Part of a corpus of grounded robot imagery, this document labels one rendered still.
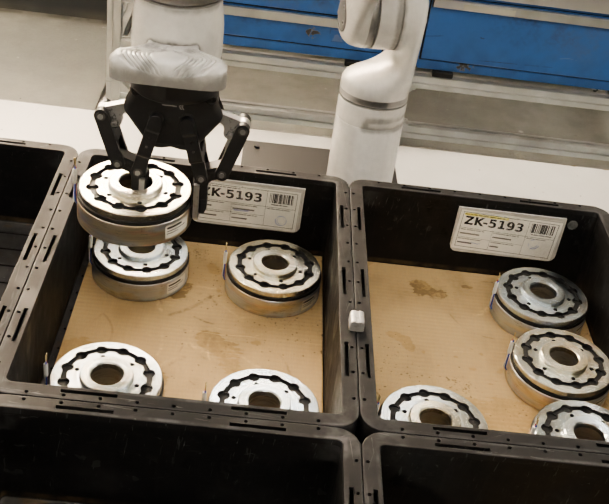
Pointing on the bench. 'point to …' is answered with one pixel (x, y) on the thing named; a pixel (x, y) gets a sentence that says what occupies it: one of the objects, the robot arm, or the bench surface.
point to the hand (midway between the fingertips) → (169, 195)
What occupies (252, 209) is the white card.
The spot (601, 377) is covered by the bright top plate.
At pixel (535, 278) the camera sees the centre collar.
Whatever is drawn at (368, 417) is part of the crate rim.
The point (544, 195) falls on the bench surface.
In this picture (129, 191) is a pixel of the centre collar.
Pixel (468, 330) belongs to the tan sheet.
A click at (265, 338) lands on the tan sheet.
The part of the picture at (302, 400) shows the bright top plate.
